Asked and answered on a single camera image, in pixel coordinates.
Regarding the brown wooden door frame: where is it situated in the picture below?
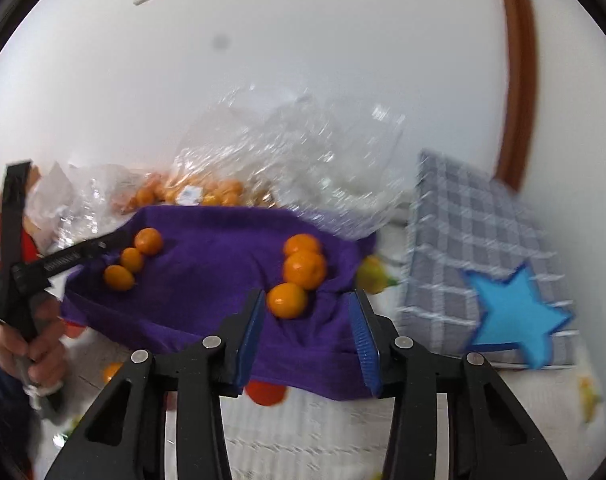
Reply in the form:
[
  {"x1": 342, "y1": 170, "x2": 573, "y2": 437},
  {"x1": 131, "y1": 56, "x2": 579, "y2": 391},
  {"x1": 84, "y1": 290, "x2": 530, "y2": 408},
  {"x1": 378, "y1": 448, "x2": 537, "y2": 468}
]
[{"x1": 493, "y1": 0, "x2": 540, "y2": 193}]

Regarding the small clear plastic bag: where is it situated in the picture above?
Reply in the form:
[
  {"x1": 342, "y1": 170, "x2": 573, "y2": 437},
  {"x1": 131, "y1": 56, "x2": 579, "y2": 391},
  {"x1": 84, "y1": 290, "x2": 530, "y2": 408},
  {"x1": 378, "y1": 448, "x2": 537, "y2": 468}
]
[{"x1": 58, "y1": 162, "x2": 148, "y2": 251}]

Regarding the person's left hand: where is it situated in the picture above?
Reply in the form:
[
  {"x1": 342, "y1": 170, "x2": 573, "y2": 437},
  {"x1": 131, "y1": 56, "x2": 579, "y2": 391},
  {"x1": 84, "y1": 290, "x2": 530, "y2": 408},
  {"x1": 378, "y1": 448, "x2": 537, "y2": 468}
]
[{"x1": 0, "y1": 297, "x2": 68, "y2": 389}]

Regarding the purple towel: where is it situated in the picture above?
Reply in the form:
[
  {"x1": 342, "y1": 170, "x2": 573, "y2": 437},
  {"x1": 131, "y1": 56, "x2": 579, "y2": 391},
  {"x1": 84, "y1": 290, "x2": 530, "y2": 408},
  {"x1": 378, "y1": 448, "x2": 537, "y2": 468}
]
[{"x1": 60, "y1": 204, "x2": 384, "y2": 402}]

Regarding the grey checked cushion blue star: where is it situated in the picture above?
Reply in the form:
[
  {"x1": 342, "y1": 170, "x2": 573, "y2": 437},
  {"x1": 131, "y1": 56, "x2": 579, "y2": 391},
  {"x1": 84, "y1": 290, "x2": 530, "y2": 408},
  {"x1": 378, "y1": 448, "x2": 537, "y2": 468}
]
[{"x1": 395, "y1": 149, "x2": 578, "y2": 371}]

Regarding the large clear plastic bag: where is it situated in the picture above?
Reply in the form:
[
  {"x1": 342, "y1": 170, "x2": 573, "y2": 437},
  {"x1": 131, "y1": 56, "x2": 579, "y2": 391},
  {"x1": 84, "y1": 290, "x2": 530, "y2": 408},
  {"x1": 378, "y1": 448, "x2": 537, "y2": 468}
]
[{"x1": 173, "y1": 85, "x2": 408, "y2": 241}]

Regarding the white plastic bag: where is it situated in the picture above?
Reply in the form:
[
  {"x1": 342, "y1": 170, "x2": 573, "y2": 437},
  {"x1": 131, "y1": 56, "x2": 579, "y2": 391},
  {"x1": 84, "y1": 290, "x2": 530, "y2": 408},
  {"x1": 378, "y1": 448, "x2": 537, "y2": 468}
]
[{"x1": 27, "y1": 160, "x2": 78, "y2": 231}]

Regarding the pile of bagged oranges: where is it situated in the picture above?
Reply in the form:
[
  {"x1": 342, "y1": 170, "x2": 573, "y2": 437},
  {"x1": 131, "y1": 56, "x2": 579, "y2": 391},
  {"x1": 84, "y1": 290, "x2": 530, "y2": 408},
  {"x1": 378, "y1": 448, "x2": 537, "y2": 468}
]
[{"x1": 115, "y1": 172, "x2": 274, "y2": 211}]

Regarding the printed plastic tablecloth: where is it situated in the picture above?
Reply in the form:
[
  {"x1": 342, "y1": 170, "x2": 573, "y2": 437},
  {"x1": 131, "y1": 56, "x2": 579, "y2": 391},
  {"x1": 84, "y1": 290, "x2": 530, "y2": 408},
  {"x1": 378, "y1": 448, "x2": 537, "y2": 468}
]
[{"x1": 33, "y1": 220, "x2": 606, "y2": 480}]

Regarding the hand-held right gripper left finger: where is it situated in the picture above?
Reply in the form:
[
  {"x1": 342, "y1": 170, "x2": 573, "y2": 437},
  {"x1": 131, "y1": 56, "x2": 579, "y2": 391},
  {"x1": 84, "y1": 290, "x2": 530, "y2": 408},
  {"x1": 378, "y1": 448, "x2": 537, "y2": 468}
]
[{"x1": 44, "y1": 288, "x2": 267, "y2": 480}]

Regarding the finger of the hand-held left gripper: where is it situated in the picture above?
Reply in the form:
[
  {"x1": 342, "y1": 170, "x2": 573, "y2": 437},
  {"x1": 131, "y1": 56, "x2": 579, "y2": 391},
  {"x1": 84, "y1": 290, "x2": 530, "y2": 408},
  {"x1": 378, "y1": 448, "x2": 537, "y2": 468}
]
[
  {"x1": 0, "y1": 160, "x2": 34, "y2": 282},
  {"x1": 35, "y1": 229, "x2": 134, "y2": 280}
]

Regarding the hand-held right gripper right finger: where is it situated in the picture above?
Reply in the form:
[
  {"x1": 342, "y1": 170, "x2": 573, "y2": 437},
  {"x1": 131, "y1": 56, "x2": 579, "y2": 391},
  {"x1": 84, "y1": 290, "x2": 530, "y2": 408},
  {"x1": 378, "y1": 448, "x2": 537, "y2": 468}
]
[{"x1": 348, "y1": 290, "x2": 568, "y2": 480}]

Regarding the mandarin orange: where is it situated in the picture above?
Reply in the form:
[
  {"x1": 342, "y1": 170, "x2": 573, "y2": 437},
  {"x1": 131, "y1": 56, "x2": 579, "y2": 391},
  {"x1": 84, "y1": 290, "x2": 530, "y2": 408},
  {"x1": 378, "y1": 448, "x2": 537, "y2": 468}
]
[
  {"x1": 103, "y1": 265, "x2": 136, "y2": 292},
  {"x1": 283, "y1": 233, "x2": 322, "y2": 257},
  {"x1": 134, "y1": 227, "x2": 164, "y2": 256},
  {"x1": 283, "y1": 250, "x2": 328, "y2": 291},
  {"x1": 245, "y1": 381, "x2": 287, "y2": 407},
  {"x1": 266, "y1": 282, "x2": 308, "y2": 320},
  {"x1": 120, "y1": 247, "x2": 145, "y2": 274}
]

